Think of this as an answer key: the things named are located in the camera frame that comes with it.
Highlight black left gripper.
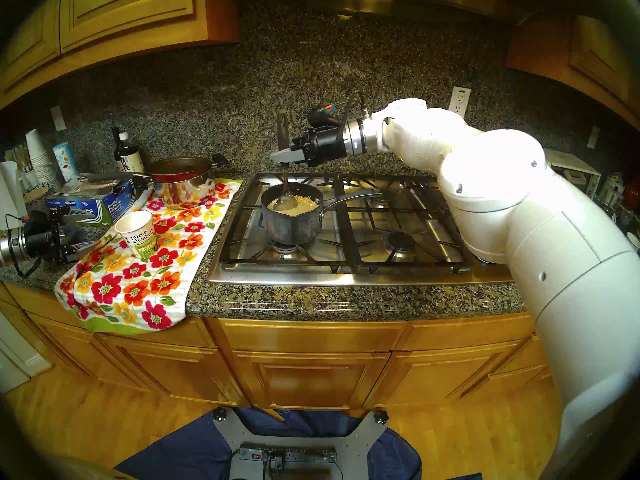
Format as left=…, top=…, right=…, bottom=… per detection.
left=24, top=210, right=104, bottom=266

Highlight blue foil box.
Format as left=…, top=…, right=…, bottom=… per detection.
left=46, top=179, right=137, bottom=227

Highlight dark grey saucepan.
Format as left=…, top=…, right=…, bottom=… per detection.
left=260, top=182, right=383, bottom=247

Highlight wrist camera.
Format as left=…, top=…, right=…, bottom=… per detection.
left=22, top=206, right=68, bottom=230
left=306, top=104, right=337, bottom=131

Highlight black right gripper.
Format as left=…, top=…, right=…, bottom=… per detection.
left=269, top=125, right=351, bottom=168

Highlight floral kitchen towel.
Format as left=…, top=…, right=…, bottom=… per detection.
left=54, top=179, right=244, bottom=334

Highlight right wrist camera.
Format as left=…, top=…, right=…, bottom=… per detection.
left=306, top=104, right=337, bottom=131

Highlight stainless gas cooktop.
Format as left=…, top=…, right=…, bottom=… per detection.
left=206, top=171, right=516, bottom=287

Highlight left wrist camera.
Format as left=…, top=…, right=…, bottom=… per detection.
left=22, top=206, right=68, bottom=230

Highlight blue floor cloth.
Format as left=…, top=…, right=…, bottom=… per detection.
left=114, top=408, right=483, bottom=480

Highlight steel pan red rim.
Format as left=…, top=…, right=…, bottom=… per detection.
left=82, top=155, right=231, bottom=208

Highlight dark bottle white cap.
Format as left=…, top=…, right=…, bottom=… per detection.
left=120, top=132, right=145, bottom=174

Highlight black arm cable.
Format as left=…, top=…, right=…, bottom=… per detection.
left=5, top=214, right=41, bottom=280
left=336, top=95, right=372, bottom=141

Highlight wooden base cabinets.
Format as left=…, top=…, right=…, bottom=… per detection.
left=0, top=281, right=566, bottom=435

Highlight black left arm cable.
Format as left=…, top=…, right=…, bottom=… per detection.
left=5, top=214, right=41, bottom=280

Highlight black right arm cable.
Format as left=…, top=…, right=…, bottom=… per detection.
left=336, top=95, right=372, bottom=141

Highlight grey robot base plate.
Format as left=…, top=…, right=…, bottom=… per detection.
left=212, top=406, right=390, bottom=480

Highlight white toaster oven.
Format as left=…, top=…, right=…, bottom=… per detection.
left=542, top=149, right=602, bottom=197

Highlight black cooking spoon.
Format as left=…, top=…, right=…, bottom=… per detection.
left=272, top=111, right=301, bottom=212

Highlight blue dotted paper cup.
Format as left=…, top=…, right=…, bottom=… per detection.
left=52, top=142, right=79, bottom=181

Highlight cup of wooden sticks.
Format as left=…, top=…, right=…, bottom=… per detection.
left=11, top=144, right=42, bottom=189

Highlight stack of white cups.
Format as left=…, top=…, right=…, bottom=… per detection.
left=25, top=129, right=63, bottom=190

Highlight white paper towel roll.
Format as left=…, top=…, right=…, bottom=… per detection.
left=0, top=161, right=25, bottom=225

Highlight wooden wall cabinet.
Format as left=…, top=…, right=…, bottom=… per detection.
left=0, top=0, right=241, bottom=110
left=506, top=11, right=640, bottom=130

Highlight white paper oats cup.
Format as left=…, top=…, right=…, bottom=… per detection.
left=115, top=210, right=158, bottom=263

